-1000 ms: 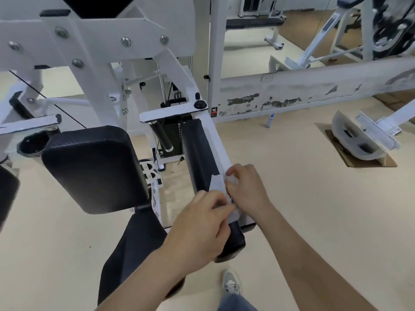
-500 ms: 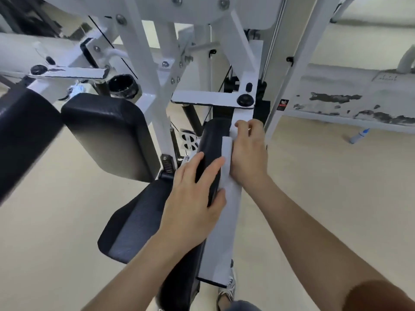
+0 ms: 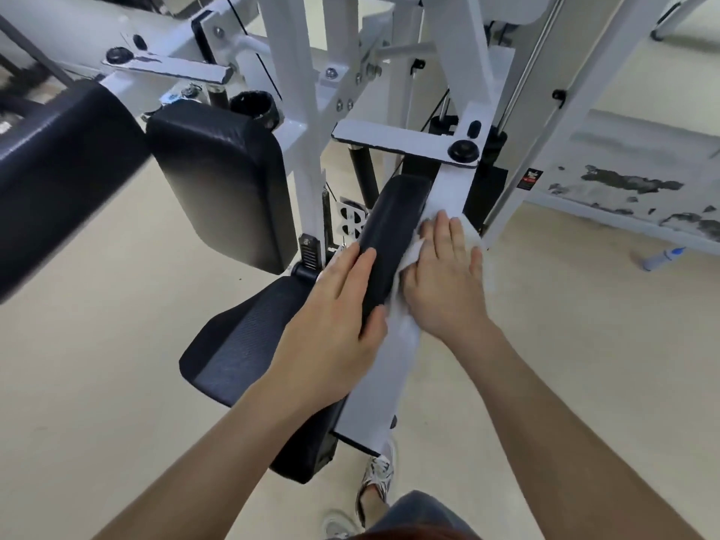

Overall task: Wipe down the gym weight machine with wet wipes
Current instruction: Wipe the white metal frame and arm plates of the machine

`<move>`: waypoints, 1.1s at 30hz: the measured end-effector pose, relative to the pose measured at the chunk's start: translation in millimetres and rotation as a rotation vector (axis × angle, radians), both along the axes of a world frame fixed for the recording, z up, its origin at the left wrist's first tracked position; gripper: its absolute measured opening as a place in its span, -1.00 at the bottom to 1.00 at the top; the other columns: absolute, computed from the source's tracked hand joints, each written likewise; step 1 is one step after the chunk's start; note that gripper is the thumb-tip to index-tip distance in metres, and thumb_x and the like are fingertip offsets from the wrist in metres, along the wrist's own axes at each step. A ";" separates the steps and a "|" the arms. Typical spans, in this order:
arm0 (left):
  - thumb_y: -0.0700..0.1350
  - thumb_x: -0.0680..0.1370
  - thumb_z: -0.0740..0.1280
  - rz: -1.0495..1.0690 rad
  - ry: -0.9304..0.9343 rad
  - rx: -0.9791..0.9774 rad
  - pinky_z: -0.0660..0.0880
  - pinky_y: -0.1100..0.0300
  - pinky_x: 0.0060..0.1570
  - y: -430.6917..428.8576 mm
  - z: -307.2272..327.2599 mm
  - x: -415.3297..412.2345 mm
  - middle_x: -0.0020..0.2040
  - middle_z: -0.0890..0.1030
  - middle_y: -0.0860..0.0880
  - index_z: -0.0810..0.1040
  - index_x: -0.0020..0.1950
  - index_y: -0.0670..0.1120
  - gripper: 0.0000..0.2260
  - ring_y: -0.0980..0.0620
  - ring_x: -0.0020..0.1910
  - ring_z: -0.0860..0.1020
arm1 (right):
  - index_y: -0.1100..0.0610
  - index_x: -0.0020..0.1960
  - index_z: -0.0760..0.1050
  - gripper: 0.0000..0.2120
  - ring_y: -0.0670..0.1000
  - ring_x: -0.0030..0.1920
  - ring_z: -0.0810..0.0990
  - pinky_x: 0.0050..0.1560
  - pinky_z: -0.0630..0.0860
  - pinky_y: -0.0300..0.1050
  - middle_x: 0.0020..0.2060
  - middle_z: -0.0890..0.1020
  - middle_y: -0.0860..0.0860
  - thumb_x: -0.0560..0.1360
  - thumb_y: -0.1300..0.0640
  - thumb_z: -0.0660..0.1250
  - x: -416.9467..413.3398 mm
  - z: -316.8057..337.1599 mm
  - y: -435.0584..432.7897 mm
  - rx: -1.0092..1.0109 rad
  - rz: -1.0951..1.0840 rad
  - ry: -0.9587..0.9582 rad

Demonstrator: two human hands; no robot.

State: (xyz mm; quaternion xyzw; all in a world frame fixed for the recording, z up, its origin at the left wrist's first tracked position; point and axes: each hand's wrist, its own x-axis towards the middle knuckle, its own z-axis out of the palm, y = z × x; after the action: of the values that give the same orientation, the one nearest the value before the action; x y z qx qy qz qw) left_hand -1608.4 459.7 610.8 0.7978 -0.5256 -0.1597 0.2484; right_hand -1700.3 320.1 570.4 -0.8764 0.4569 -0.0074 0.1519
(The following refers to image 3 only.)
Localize person's right hand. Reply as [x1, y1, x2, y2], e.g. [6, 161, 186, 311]
[400, 209, 500, 356]

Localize person's left hand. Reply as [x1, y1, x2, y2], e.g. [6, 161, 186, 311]
[268, 241, 390, 413]

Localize white cleaning wipe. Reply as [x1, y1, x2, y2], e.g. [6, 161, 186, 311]
[397, 217, 487, 310]

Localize black padded seat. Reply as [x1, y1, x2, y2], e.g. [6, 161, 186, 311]
[178, 274, 338, 411]

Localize black padded arm rest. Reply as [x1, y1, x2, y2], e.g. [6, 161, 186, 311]
[0, 79, 153, 305]
[269, 173, 434, 485]

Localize black rectangular chest pad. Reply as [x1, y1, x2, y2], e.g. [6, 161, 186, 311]
[145, 101, 299, 275]

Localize white gym machine frame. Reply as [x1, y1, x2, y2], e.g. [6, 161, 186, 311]
[0, 0, 676, 485]

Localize person's left forearm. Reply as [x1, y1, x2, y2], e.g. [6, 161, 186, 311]
[92, 370, 350, 540]

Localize person's right forearm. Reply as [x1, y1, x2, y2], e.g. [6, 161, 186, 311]
[449, 325, 707, 540]

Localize person's right sneaker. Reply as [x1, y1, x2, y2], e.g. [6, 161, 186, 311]
[355, 438, 398, 527]

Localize person's sneaker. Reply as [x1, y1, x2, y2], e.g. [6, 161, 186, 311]
[321, 508, 361, 540]
[355, 438, 398, 527]

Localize person's right leg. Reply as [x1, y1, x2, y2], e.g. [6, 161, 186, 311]
[359, 483, 390, 525]

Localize person's left sneaker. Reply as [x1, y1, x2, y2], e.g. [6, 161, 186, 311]
[321, 508, 361, 540]

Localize black weight stack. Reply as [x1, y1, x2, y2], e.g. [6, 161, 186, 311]
[402, 157, 509, 231]

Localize blue denim shorts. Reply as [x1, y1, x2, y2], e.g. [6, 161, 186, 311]
[359, 490, 480, 540]

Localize small white blue bottle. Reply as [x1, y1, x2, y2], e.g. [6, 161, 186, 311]
[640, 245, 687, 272]

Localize trash bin with black bag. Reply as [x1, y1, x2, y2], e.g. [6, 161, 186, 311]
[229, 90, 281, 131]

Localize black metal rack frame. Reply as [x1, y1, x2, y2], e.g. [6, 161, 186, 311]
[0, 13, 77, 116]

